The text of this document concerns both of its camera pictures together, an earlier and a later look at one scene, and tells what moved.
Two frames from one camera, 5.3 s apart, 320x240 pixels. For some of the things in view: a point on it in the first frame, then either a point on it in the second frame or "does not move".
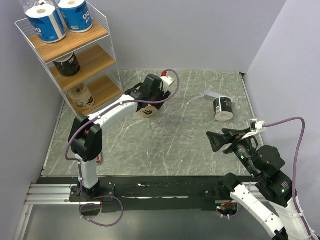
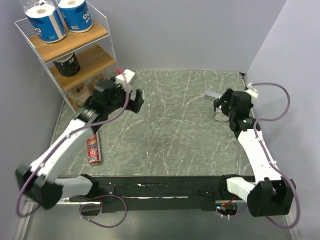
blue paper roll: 45,19 does not move
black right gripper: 216,139 to 228,98
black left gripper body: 160,95 to 119,101
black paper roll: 68,65 does not move
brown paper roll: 148,111 to 98,77
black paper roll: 223,108 does not move
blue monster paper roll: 76,14 does not move
